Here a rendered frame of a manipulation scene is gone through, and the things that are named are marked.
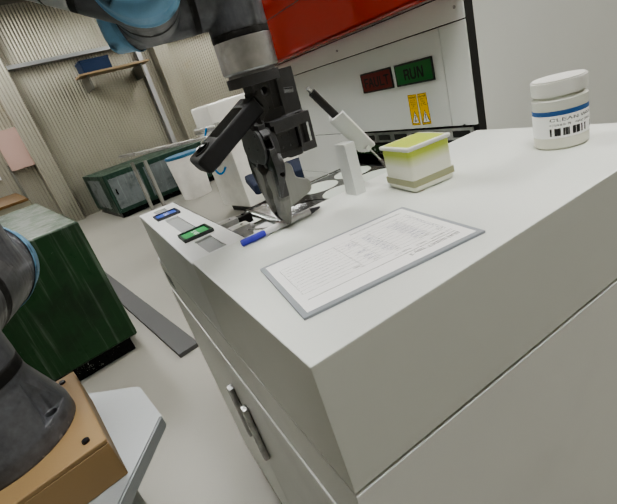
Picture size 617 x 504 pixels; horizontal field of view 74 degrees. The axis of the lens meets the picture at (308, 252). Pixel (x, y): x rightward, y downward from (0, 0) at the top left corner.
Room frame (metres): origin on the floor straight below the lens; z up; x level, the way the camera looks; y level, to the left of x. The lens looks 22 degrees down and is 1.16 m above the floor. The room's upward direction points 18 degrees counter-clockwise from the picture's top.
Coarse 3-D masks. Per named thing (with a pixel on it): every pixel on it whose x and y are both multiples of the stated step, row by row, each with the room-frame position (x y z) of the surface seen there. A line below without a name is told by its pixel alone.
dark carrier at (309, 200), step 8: (376, 168) 1.03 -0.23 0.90; (328, 176) 1.11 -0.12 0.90; (320, 192) 0.97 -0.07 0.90; (304, 200) 0.95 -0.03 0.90; (312, 200) 0.93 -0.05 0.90; (320, 200) 0.91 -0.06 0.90; (256, 208) 1.01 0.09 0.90; (264, 208) 0.99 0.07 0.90; (296, 208) 0.91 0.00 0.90; (304, 208) 0.89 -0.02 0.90; (272, 216) 0.90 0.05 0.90
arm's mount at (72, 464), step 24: (72, 384) 0.49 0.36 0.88; (72, 432) 0.39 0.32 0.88; (96, 432) 0.38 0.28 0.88; (48, 456) 0.36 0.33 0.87; (72, 456) 0.35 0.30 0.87; (96, 456) 0.35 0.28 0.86; (24, 480) 0.34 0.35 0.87; (48, 480) 0.33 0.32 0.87; (72, 480) 0.34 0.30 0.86; (96, 480) 0.35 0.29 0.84
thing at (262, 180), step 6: (258, 168) 0.61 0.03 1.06; (264, 168) 0.61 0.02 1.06; (258, 174) 0.61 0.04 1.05; (264, 174) 0.60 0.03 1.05; (258, 180) 0.62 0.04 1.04; (264, 180) 0.60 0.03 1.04; (264, 186) 0.61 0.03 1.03; (264, 192) 0.61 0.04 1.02; (270, 192) 0.61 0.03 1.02; (270, 198) 0.60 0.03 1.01; (270, 204) 0.61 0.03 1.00; (276, 210) 0.60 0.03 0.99; (276, 216) 0.60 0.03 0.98
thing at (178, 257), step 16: (160, 208) 1.08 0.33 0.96; (144, 224) 1.04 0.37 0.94; (160, 224) 0.90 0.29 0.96; (176, 224) 0.87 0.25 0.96; (192, 224) 0.81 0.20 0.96; (208, 224) 0.77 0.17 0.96; (160, 240) 0.85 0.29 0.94; (176, 240) 0.73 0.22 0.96; (208, 240) 0.68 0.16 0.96; (224, 240) 0.64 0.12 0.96; (160, 256) 1.01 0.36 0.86; (176, 256) 0.71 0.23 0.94; (192, 256) 0.61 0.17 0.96; (176, 272) 0.83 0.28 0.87; (192, 272) 0.61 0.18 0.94; (192, 288) 0.69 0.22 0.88; (208, 304) 0.59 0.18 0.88; (224, 336) 0.58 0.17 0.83
